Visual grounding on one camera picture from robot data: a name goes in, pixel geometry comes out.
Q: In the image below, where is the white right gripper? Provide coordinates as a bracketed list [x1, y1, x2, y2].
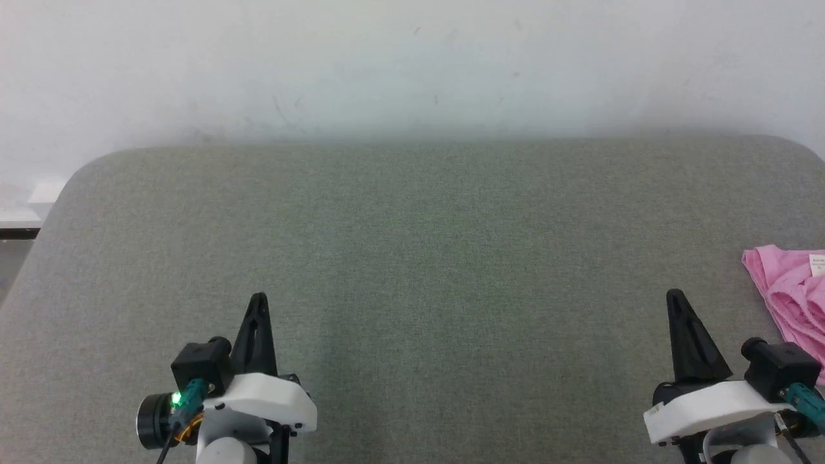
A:
[643, 289, 779, 464]

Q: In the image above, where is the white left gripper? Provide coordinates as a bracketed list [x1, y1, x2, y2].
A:
[197, 293, 318, 464]

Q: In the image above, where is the pink cloth garment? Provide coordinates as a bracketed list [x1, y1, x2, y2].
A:
[741, 245, 825, 386]

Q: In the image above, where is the grey fabric sofa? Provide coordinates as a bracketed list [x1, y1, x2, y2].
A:
[0, 133, 825, 464]

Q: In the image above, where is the small white background box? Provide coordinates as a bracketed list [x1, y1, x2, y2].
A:
[28, 180, 66, 204]

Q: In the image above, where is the white shelf with dark edge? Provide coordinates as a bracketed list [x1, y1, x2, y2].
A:
[0, 205, 43, 242]

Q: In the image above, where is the teal left camera connector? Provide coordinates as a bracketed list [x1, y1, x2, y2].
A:
[169, 378, 208, 421]

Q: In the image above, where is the teal camera connector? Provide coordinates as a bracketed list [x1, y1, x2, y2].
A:
[169, 378, 208, 421]
[781, 382, 825, 434]

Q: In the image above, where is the teal right camera connector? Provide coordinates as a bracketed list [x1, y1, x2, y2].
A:
[781, 382, 825, 434]

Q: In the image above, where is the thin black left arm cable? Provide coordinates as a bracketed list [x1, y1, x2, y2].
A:
[157, 416, 189, 464]

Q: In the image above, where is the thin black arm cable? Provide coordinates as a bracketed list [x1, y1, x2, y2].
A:
[775, 412, 814, 464]
[157, 416, 189, 464]

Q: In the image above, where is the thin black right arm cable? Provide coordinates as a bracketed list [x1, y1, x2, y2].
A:
[775, 412, 814, 464]

